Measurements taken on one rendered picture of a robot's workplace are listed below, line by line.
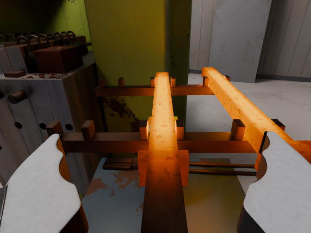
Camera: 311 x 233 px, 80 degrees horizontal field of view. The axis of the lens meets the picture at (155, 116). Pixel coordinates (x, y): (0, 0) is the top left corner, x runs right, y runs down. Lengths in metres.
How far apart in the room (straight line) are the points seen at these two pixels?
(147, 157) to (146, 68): 0.54
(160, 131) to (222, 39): 3.54
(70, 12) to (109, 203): 0.92
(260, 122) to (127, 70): 0.53
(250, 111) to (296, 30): 3.78
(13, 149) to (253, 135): 0.75
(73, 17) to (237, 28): 2.98
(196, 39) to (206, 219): 3.81
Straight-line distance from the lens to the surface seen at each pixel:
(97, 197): 0.53
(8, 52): 0.72
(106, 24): 0.70
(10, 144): 0.81
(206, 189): 0.53
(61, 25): 1.16
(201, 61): 4.13
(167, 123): 0.23
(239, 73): 3.73
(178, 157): 0.17
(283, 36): 4.03
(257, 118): 0.27
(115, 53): 0.70
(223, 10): 3.76
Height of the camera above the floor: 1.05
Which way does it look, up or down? 27 degrees down
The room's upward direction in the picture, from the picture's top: 2 degrees counter-clockwise
